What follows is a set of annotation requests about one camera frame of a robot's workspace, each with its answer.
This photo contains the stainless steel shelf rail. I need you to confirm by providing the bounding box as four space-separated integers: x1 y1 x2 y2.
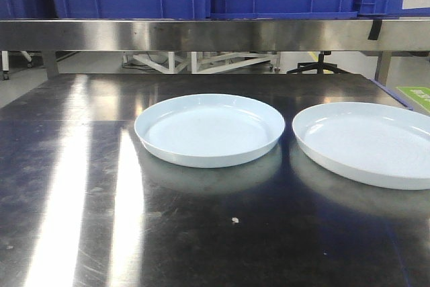
1 18 429 52

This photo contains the black office chair base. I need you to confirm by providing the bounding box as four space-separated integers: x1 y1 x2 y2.
286 51 349 74

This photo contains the black tape strip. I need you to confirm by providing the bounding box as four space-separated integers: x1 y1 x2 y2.
368 19 383 41

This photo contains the white metal frame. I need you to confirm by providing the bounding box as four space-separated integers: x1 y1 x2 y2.
122 51 281 75

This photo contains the light blue plate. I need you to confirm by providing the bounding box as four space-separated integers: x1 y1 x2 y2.
134 93 286 168
292 102 429 190

